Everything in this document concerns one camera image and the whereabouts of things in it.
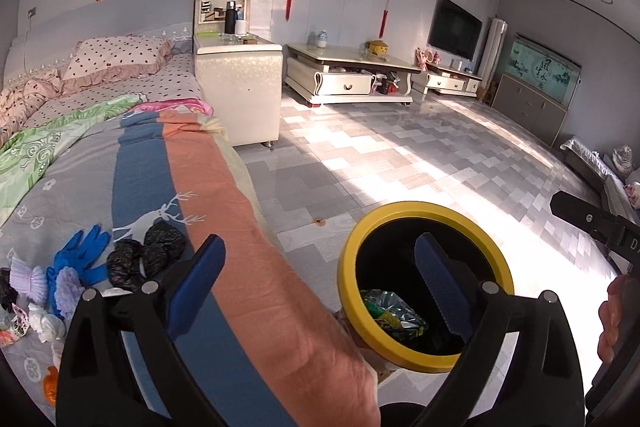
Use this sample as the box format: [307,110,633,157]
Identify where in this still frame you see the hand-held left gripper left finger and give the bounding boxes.
[55,234,231,427]

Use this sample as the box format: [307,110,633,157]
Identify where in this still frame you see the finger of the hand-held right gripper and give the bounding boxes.
[550,191,628,249]

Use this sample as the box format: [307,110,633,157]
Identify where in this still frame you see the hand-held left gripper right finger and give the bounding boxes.
[414,232,586,427]

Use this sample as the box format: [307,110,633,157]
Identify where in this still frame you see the yellow rimmed trash bin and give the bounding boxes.
[337,201,516,373]

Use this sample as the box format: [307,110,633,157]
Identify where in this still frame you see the person's right hand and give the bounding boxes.
[597,274,640,365]

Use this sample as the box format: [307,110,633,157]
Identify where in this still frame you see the grey sofa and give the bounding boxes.
[559,136,640,258]

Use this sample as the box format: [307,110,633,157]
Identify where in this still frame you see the green snack wrapper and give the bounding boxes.
[360,289,428,343]

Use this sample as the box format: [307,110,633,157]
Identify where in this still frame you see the deer print striped quilt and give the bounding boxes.
[0,107,381,427]

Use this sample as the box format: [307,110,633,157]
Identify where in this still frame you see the grey cabinet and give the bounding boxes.
[492,74,569,147]

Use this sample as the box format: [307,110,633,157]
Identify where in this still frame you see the blue rubber glove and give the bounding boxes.
[47,224,112,289]

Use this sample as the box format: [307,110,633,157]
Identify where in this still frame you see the fish tank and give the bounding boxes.
[507,33,582,108]

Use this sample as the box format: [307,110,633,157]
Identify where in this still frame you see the purple knitted item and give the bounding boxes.
[10,257,49,304]

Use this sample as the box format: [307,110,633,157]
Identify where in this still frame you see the pink floral blanket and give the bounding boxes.
[131,99,214,118]

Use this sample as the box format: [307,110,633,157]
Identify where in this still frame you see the orange plastic scrap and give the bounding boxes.
[42,367,62,396]

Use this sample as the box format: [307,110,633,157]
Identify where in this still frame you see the white standing air conditioner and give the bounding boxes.
[478,18,509,80]

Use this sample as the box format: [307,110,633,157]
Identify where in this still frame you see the white television stand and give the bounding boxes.
[410,61,484,97]

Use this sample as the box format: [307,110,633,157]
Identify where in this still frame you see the printed candy wrapper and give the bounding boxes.
[0,307,32,349]

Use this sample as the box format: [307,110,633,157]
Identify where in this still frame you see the small black plastic bag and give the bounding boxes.
[0,269,19,314]

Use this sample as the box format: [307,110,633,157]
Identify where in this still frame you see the white nightstand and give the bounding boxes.
[193,0,284,149]

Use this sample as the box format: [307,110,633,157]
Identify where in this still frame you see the green floral blanket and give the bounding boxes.
[0,94,147,228]

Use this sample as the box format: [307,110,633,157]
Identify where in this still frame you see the pink figurines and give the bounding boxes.
[414,47,442,70]

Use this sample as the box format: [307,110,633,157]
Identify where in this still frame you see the white coffee table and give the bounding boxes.
[283,42,422,108]

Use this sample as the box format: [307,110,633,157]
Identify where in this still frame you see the polka dot pillow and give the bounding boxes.
[60,35,177,96]

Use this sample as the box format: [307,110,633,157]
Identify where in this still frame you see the pink ruffled duvet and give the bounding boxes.
[0,69,64,138]

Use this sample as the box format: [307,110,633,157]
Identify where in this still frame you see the grey upholstered bed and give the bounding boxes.
[0,0,381,427]

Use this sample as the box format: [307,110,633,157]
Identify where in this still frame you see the wall mounted television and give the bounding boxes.
[428,0,484,62]

